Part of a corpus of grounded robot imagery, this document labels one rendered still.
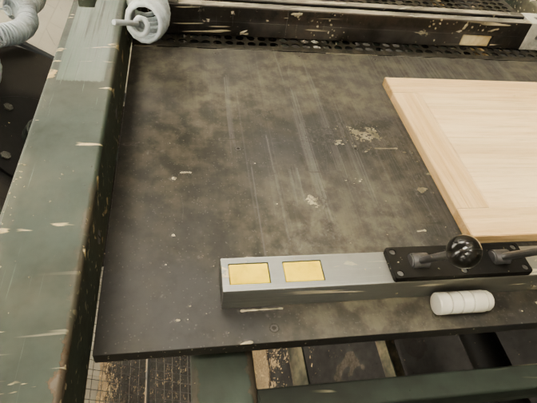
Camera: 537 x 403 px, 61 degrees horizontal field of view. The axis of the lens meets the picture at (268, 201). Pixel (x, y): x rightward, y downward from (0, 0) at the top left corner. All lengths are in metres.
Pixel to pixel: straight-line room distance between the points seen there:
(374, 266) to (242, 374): 0.22
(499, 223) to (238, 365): 0.46
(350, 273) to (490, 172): 0.39
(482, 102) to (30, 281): 0.90
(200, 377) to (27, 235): 0.26
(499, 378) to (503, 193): 0.31
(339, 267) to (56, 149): 0.40
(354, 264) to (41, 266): 0.37
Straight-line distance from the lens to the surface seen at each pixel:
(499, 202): 0.84
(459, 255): 0.53
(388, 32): 1.22
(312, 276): 0.59
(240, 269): 0.58
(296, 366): 1.81
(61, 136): 0.68
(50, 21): 6.67
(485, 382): 0.72
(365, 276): 0.61
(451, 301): 0.65
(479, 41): 1.34
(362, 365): 2.62
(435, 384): 0.68
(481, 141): 0.96
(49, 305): 0.51
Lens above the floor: 1.99
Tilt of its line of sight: 33 degrees down
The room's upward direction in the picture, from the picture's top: 65 degrees counter-clockwise
